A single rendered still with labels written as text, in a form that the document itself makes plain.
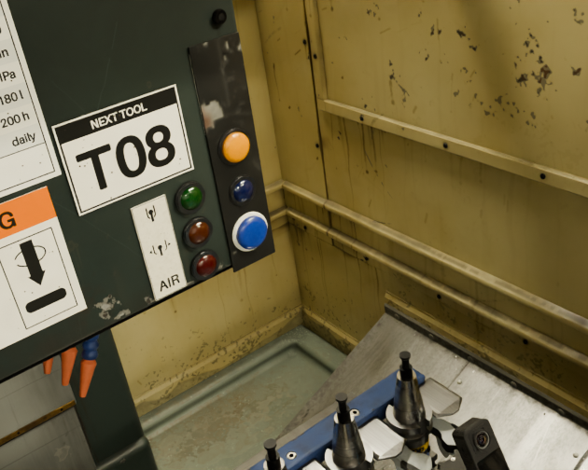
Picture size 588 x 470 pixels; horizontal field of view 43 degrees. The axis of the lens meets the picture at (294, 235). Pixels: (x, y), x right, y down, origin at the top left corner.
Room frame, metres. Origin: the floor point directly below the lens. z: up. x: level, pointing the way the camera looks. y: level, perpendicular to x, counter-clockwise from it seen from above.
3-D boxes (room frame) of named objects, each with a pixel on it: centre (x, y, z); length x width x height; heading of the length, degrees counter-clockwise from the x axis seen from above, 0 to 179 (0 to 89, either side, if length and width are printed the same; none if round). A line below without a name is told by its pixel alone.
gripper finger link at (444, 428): (0.75, -0.16, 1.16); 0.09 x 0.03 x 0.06; 18
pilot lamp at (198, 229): (0.53, 0.08, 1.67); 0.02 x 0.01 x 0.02; 123
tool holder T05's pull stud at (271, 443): (0.63, 0.06, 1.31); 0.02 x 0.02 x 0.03
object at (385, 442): (0.72, -0.07, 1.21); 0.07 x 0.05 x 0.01; 33
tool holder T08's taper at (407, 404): (0.75, -0.12, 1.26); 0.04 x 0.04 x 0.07
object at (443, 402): (0.78, -0.17, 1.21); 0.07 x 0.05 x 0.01; 33
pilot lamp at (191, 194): (0.53, 0.08, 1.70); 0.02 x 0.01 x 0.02; 123
